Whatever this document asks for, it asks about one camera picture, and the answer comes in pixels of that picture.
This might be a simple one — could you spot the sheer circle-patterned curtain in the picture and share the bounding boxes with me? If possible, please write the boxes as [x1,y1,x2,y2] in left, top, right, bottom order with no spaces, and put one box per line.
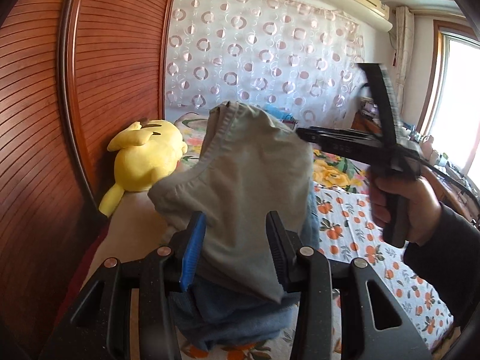
[165,0,366,128]

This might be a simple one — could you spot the person's right forearm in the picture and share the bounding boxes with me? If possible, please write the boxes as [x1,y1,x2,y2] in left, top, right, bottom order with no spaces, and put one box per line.
[403,202,480,331]

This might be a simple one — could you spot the black cable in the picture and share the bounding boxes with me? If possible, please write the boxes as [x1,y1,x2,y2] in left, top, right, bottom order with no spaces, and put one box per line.
[420,159,480,229]

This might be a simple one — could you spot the stack of blue jeans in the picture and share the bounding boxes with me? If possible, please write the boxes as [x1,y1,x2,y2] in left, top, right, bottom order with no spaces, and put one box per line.
[169,191,321,351]

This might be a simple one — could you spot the orange fruit print bedsheet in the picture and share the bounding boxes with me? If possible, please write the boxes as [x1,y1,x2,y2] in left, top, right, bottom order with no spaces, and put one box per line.
[176,184,456,360]

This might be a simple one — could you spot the wood-framed window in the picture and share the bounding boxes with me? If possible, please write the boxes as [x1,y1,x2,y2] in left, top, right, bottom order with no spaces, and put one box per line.
[416,19,477,177]

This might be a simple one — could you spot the brown wooden cabinet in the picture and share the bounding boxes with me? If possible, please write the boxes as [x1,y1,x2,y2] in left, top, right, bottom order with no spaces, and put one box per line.
[352,112,480,229]

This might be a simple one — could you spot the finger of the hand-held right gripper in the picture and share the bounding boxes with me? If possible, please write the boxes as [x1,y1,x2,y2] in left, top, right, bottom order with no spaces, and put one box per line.
[296,127,379,160]
[358,63,400,147]

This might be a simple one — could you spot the yellow plush toy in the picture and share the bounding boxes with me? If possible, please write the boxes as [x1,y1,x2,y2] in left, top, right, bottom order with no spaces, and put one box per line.
[98,119,188,218]

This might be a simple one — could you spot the white window curtain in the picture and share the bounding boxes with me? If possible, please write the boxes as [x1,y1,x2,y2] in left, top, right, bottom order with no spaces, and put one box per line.
[390,5,415,121]

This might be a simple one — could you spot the blue item on box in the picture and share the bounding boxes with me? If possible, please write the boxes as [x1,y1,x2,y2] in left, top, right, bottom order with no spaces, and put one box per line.
[264,107,299,130]

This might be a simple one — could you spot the person's right hand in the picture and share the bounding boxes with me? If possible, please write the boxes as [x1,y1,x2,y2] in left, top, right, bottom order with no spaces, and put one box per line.
[369,174,443,246]

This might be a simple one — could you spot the brown slatted wooden wardrobe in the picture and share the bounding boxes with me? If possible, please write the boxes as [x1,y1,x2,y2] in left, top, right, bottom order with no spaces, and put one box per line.
[0,0,181,360]

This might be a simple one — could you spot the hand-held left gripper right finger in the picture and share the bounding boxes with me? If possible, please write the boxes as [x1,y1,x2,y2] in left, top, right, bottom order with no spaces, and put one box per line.
[265,211,432,360]

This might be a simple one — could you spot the grey-green pants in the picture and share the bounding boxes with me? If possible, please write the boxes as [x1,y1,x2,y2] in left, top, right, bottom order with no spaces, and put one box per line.
[147,101,315,304]

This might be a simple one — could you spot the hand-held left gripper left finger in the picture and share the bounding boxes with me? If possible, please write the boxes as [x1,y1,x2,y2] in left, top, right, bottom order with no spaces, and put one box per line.
[37,212,207,360]

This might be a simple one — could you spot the pink floral blanket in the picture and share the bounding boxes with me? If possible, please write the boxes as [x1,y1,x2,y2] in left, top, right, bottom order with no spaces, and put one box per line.
[174,114,372,196]

